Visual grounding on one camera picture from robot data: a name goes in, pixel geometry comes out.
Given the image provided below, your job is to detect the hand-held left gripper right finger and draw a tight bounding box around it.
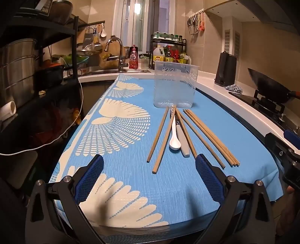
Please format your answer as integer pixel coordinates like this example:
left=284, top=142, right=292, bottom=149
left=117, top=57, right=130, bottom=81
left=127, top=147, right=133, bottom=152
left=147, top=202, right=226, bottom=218
left=195, top=154, right=276, bottom=244

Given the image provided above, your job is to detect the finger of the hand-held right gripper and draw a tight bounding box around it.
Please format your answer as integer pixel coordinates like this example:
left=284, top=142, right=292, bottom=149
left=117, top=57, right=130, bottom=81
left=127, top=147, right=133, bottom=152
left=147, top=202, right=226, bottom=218
left=265, top=133, right=296, bottom=165
left=283, top=130, right=300, bottom=151

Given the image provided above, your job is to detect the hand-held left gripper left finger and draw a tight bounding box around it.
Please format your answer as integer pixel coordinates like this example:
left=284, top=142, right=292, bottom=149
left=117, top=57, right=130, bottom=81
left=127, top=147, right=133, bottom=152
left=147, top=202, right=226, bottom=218
left=25, top=154, right=105, bottom=244

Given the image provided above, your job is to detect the white handled knife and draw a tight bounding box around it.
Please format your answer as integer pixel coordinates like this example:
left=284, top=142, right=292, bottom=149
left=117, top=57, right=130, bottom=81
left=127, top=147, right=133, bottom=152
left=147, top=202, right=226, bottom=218
left=176, top=120, right=191, bottom=157

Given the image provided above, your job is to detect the white spoon striped handle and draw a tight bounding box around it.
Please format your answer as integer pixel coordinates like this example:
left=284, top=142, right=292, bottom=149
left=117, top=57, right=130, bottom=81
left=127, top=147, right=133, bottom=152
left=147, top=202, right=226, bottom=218
left=169, top=105, right=182, bottom=151

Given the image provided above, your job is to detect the clear plastic container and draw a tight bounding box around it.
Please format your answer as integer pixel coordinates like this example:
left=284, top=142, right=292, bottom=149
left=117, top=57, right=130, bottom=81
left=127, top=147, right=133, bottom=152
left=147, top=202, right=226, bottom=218
left=153, top=61, right=199, bottom=109

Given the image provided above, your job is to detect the person's right hand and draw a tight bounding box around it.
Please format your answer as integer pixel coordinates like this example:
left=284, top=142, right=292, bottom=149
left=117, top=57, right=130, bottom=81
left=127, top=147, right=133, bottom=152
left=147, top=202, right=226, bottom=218
left=276, top=185, right=300, bottom=237

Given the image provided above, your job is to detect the blue patterned table mat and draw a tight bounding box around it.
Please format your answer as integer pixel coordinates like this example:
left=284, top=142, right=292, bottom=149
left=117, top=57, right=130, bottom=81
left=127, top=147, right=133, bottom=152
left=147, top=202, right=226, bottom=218
left=49, top=74, right=285, bottom=229

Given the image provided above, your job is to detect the black wok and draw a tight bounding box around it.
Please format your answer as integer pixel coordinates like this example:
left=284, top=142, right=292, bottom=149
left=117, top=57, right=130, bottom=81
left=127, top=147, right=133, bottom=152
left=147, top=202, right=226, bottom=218
left=247, top=68, right=300, bottom=104

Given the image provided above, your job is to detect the red plastic bag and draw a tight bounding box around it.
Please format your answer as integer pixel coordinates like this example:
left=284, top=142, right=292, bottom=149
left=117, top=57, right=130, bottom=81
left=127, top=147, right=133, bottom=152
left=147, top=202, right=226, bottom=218
left=35, top=103, right=81, bottom=146

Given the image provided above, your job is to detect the blue white dishcloth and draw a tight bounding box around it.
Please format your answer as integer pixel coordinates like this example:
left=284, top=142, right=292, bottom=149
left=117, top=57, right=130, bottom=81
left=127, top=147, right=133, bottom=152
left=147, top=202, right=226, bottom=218
left=225, top=85, right=244, bottom=94

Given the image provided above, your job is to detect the black electric kettle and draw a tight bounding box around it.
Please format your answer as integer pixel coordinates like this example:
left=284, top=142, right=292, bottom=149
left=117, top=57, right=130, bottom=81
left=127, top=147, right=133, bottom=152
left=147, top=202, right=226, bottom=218
left=214, top=52, right=238, bottom=87

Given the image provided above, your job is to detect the white paper roll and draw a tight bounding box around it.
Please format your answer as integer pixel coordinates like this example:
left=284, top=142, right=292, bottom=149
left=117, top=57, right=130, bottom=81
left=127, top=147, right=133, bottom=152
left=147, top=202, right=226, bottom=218
left=0, top=100, right=17, bottom=121

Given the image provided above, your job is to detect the steel sink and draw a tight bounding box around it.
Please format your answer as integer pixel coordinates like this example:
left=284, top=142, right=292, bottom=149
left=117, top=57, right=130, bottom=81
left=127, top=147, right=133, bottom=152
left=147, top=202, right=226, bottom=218
left=80, top=69, right=152, bottom=76

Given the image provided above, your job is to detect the black cooking pot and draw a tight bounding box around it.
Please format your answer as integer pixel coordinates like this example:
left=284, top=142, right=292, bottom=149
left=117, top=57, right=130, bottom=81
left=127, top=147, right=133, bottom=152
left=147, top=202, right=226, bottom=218
left=35, top=64, right=67, bottom=86

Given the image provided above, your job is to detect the green plastic basin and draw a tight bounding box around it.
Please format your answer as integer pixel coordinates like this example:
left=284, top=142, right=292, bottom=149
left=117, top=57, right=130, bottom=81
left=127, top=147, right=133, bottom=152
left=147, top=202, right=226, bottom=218
left=62, top=54, right=91, bottom=67

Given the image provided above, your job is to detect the pink dish soap bottle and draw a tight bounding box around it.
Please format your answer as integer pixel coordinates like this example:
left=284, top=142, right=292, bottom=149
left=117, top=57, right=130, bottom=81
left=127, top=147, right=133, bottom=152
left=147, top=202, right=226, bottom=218
left=129, top=44, right=139, bottom=69

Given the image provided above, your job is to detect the steel colander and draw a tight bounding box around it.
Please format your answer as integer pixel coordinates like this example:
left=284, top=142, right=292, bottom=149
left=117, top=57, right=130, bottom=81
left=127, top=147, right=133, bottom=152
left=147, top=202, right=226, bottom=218
left=77, top=46, right=99, bottom=55

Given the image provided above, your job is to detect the glass jar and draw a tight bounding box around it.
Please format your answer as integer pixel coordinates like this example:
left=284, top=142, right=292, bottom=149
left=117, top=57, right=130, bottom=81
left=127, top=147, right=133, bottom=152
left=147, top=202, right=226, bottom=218
left=140, top=54, right=150, bottom=69

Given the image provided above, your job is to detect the chrome faucet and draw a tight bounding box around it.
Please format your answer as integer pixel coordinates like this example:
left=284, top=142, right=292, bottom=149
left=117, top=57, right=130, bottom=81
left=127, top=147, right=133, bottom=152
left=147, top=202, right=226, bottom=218
left=104, top=37, right=129, bottom=72

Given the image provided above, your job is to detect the wooden cutting board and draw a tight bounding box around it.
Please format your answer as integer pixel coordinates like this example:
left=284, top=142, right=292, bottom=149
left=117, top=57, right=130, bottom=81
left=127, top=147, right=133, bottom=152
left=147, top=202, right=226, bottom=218
left=103, top=39, right=123, bottom=68

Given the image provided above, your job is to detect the grey range hood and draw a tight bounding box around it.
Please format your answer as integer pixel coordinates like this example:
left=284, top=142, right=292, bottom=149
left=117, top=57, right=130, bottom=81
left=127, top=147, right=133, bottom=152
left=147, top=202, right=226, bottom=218
left=234, top=0, right=300, bottom=31

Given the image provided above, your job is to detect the large steel stockpot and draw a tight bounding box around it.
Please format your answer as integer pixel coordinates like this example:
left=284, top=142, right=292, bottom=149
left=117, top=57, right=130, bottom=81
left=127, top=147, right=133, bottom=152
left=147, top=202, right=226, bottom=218
left=0, top=39, right=38, bottom=108

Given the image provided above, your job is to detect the dark sauce bottle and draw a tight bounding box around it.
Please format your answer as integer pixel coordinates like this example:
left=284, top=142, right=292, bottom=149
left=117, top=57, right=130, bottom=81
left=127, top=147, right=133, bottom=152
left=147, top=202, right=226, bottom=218
left=164, top=46, right=174, bottom=63

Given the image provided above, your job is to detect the black shelving rack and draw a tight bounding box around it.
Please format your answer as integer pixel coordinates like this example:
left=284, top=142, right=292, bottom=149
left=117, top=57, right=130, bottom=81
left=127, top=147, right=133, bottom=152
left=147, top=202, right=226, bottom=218
left=0, top=0, right=85, bottom=188

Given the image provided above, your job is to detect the large yellow oil bottle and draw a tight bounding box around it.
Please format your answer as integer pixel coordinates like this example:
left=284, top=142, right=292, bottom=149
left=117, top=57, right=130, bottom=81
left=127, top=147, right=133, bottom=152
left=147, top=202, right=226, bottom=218
left=153, top=46, right=165, bottom=63

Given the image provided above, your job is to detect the black spice rack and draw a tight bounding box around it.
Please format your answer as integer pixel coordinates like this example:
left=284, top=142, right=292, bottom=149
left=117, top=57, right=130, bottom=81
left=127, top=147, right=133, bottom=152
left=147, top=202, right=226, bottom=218
left=150, top=35, right=191, bottom=66

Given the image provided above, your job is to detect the metal grater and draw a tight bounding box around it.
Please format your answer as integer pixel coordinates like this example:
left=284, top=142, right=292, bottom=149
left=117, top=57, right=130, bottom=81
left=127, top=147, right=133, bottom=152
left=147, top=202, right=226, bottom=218
left=83, top=27, right=94, bottom=45

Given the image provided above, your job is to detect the row of spice jars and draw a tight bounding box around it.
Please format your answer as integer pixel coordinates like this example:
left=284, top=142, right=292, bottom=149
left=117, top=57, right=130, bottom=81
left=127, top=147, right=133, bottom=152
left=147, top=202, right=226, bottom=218
left=153, top=32, right=183, bottom=39

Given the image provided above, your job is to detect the window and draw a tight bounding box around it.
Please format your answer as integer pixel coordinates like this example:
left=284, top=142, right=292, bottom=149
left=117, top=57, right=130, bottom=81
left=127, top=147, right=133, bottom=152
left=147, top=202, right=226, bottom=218
left=114, top=0, right=185, bottom=53

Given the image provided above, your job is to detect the brown bowl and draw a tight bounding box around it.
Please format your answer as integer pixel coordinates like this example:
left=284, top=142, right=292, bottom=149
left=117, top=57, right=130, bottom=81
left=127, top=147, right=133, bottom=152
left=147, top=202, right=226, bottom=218
left=49, top=0, right=74, bottom=25

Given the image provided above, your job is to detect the white cable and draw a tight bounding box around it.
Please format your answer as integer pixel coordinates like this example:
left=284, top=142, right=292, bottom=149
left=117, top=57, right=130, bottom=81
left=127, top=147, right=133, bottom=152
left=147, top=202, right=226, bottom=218
left=0, top=56, right=84, bottom=156

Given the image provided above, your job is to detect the beige wall cabinet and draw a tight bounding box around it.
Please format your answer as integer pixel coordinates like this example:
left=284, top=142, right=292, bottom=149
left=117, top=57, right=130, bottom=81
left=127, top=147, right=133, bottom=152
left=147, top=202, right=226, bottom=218
left=204, top=0, right=237, bottom=14

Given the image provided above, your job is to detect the wall hook rail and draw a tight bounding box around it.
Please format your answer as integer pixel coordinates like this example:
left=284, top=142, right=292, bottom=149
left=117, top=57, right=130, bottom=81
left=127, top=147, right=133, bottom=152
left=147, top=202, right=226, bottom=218
left=187, top=9, right=204, bottom=18

